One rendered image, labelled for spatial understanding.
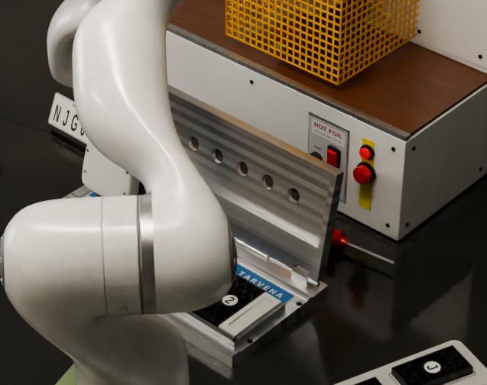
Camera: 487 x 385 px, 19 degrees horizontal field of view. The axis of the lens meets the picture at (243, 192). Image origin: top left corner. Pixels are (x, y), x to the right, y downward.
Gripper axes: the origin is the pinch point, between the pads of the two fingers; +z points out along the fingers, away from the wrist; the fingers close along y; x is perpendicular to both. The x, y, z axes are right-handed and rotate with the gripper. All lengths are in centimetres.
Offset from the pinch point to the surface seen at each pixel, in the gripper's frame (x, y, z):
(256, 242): 10.1, 19.5, -2.6
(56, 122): 15.7, -29.6, -0.5
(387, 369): 6.2, 47.6, 2.5
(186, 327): -6.9, 22.3, 4.0
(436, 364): 10, 53, 0
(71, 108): 16.5, -27.3, -3.9
